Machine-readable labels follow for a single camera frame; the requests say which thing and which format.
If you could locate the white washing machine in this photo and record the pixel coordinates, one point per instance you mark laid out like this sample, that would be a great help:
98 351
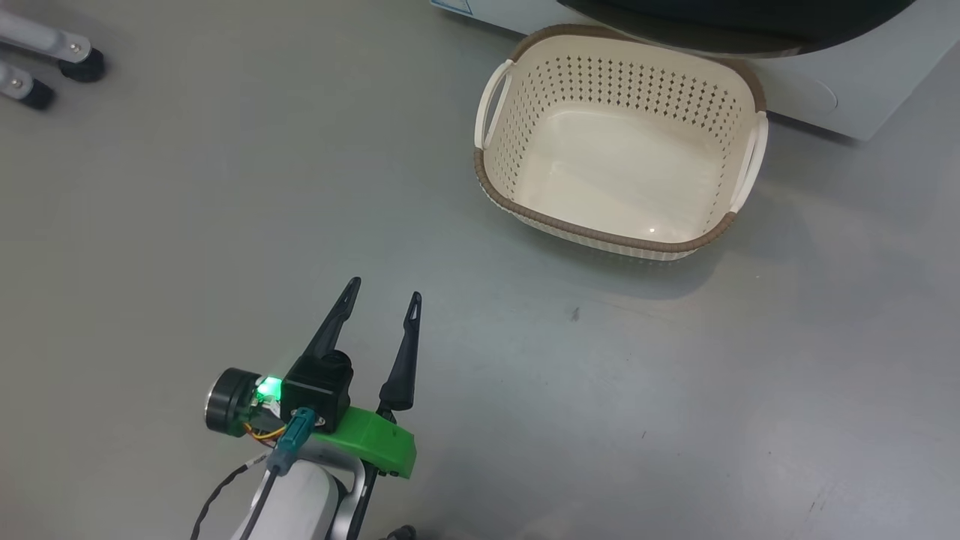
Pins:
847 75

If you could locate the cream laundry basket brown rim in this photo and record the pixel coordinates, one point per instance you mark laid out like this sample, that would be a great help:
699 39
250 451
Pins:
622 172

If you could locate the blue energy label sticker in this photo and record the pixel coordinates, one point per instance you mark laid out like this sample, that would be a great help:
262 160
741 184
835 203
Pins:
456 6

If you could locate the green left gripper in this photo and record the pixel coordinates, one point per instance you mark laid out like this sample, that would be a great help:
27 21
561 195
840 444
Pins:
371 442

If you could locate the grey leg with black caster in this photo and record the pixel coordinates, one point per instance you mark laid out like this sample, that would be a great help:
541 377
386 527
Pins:
45 41
22 88

